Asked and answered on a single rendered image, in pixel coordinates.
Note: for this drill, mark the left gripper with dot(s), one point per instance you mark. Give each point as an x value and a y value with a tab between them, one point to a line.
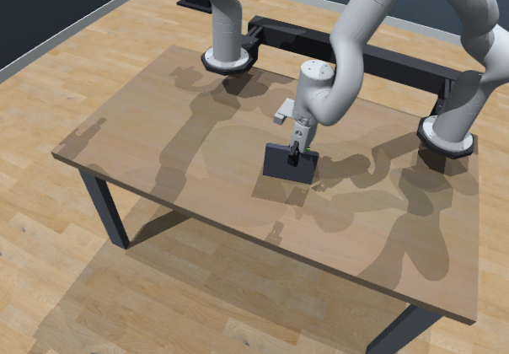
301	138

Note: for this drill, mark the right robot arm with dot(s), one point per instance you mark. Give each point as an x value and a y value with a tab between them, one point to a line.
226	52

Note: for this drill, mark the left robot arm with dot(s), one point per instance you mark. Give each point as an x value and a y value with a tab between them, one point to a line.
487	42

